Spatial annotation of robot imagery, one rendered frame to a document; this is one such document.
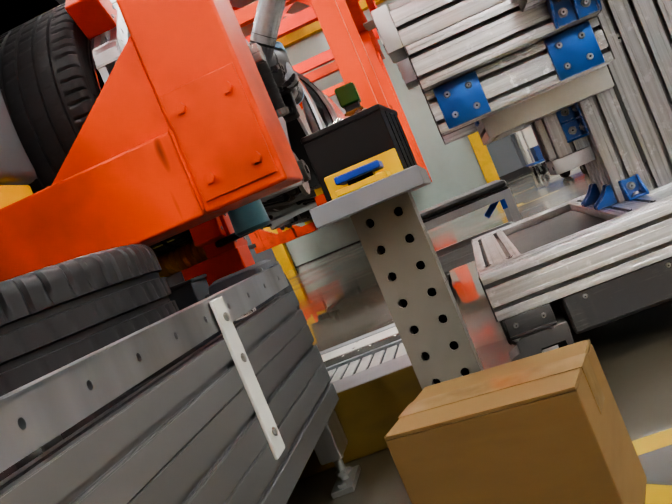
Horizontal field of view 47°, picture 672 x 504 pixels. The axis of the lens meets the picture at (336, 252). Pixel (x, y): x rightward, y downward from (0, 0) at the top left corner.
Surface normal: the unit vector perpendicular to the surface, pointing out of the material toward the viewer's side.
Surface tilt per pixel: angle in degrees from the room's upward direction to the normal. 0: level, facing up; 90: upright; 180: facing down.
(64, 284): 90
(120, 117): 90
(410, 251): 90
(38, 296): 90
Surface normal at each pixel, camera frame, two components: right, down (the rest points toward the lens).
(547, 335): -0.16, 0.10
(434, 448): -0.39, 0.19
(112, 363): 0.91, -0.37
